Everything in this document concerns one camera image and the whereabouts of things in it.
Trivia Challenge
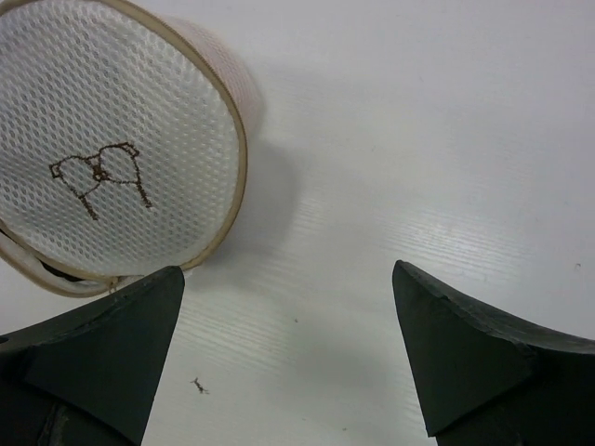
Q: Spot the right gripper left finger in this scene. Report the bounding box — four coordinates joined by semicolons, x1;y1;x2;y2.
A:
1;267;185;445

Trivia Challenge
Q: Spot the black bra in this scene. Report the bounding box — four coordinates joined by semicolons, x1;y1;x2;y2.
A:
37;261;86;286

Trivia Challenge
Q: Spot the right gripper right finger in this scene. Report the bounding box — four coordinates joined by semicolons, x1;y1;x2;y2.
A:
392;260;594;445

